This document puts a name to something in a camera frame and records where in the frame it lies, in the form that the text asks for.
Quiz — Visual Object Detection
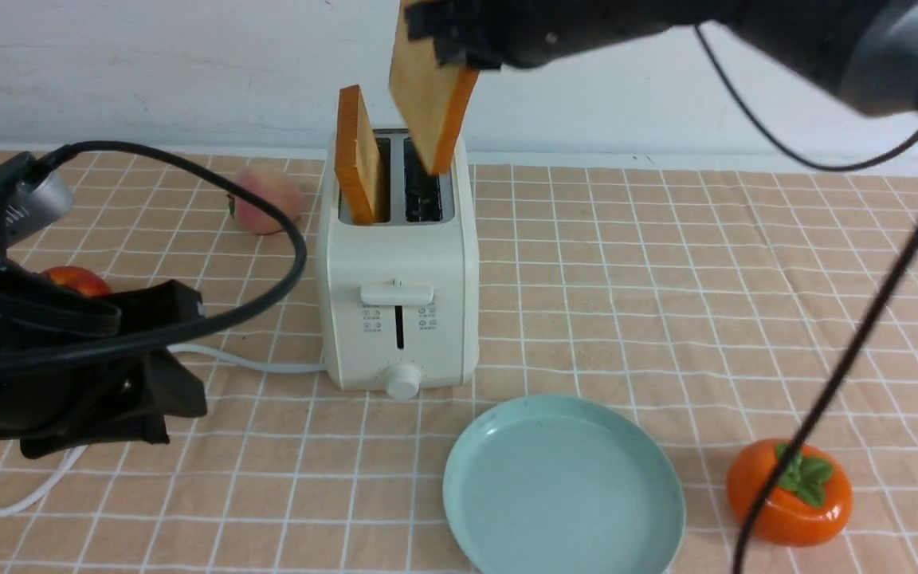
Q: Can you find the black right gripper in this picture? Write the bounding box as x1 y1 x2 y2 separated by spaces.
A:
403 1 695 70

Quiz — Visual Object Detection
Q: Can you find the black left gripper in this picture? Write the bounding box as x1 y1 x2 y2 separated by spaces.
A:
0 264 208 460

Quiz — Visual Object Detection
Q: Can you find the toasted bread slice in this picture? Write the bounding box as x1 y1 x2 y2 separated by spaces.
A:
335 85 386 226
389 1 480 175

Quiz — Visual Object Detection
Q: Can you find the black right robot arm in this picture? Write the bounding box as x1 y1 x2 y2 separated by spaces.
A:
403 1 918 117

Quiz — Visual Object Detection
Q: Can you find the red apple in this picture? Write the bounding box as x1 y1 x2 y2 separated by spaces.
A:
41 265 113 298

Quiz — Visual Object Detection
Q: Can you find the pink peach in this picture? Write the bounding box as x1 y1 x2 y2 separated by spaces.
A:
227 166 305 235

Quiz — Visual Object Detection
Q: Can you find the white two-slot toaster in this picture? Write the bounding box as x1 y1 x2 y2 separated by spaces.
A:
314 127 480 399

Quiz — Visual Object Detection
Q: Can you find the orange checkered tablecloth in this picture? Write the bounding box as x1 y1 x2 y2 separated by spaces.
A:
0 155 918 573

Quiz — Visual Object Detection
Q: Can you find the light green plate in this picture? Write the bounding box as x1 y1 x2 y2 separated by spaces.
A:
443 395 686 573

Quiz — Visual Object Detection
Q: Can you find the orange persimmon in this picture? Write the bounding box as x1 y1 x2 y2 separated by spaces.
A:
725 438 853 546

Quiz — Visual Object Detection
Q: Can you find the white toaster power cord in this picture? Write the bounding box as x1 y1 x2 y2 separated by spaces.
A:
0 344 326 517

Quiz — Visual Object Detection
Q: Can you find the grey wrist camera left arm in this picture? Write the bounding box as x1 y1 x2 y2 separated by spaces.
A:
0 152 74 266

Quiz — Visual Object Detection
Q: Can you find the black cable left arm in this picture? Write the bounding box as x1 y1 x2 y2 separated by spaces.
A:
0 141 309 379

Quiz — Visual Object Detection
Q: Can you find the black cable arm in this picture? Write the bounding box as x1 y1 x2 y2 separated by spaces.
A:
694 24 918 574
0 141 309 379

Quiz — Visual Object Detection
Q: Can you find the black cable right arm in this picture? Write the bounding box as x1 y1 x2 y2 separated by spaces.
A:
694 24 918 574

